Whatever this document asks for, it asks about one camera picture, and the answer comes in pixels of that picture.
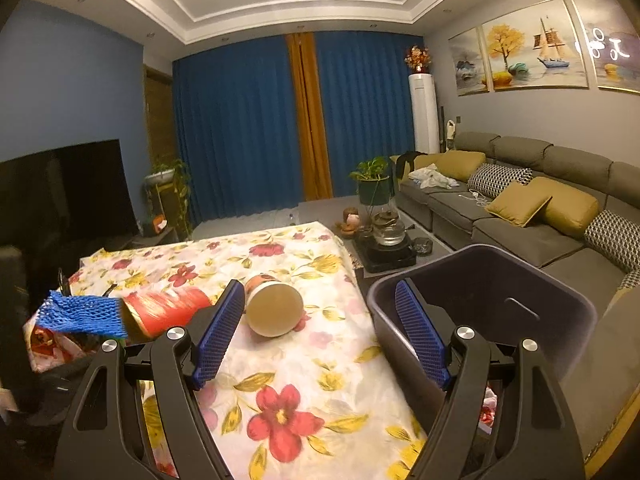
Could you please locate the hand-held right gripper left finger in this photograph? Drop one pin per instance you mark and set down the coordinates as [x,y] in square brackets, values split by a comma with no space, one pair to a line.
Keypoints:
[220,332]

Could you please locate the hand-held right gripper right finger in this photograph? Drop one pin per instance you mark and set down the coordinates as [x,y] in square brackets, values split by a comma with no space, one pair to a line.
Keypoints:
[420,332]

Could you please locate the pale printed paper cup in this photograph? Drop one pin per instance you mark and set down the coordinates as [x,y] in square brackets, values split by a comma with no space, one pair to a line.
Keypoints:
[275,310]

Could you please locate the red streaked paper cup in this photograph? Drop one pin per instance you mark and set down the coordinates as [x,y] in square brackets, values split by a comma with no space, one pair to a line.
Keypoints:
[165,310]

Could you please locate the dark grey plastic bin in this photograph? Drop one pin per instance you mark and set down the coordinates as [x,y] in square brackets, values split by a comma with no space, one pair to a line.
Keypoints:
[500,280]

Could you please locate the blue foam net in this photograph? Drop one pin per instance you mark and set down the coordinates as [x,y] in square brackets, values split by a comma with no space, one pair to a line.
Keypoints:
[80,312]

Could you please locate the black tea tray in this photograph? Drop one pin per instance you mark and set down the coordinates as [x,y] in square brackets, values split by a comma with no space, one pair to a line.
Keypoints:
[385,257]

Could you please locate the floral tablecloth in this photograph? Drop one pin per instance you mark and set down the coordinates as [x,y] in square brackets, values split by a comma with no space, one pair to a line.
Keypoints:
[300,360]

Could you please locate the glass ashtray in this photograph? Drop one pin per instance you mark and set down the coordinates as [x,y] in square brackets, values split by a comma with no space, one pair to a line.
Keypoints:
[422,246]

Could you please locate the glass teapot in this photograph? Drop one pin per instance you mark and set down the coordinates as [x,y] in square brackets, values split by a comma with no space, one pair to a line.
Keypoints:
[389,230]

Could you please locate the orange white box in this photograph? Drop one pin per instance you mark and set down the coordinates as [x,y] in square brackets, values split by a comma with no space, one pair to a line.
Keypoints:
[159,222]

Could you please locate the pink pig figurine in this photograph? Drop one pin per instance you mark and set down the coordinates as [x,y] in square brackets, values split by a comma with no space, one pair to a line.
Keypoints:
[352,219]

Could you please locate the potted plant in green pot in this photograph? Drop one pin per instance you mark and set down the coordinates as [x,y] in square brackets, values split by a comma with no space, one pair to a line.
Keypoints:
[372,192]

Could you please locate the white clothes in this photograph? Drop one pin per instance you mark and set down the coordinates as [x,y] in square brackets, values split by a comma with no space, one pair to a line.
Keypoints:
[430,176]

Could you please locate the square yellow cushion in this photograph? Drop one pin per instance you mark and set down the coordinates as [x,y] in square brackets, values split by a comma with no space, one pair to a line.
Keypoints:
[520,202]

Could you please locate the trailing plant on stand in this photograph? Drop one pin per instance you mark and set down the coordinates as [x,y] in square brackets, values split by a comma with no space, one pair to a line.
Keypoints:
[160,176]

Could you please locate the dark jacket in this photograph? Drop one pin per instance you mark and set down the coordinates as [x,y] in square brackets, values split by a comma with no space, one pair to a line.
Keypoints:
[402,160]

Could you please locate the black white patterned cushion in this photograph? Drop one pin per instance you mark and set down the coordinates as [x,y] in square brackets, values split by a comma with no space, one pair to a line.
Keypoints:
[500,177]
[615,237]

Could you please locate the grey cushion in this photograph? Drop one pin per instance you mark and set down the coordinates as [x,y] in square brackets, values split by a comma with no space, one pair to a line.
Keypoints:
[600,360]

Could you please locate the yellow bolster cushion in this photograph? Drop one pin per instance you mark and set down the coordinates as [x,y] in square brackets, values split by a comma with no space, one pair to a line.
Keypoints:
[570,210]

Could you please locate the black television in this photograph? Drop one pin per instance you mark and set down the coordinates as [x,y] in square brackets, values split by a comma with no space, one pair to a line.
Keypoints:
[65,195]

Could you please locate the wide blue curtain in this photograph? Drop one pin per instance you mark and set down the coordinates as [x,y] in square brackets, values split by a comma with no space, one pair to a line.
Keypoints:
[365,110]
[235,125]

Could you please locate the grey sectional sofa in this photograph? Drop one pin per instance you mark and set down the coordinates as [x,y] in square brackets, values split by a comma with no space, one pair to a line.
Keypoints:
[520,150]

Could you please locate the white standing air conditioner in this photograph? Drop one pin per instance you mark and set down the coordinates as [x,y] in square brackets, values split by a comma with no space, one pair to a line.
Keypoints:
[425,115]

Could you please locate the wooden door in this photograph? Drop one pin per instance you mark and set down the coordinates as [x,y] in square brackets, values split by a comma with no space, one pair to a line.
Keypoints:
[160,120]

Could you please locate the orange curtain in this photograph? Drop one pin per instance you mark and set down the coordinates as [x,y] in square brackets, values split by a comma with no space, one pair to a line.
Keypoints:
[310,120]

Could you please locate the small framed landscape painting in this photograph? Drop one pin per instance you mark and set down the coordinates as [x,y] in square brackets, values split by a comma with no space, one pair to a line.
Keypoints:
[467,65]

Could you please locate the red gold flower decoration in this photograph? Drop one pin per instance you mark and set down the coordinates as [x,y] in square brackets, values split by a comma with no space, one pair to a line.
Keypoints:
[417,58]

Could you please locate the framed sailboat painting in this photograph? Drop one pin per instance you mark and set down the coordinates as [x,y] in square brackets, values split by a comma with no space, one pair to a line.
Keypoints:
[535,50]

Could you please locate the framed painting with glare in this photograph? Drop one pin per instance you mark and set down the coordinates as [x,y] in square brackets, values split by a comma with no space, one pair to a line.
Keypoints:
[610,45]

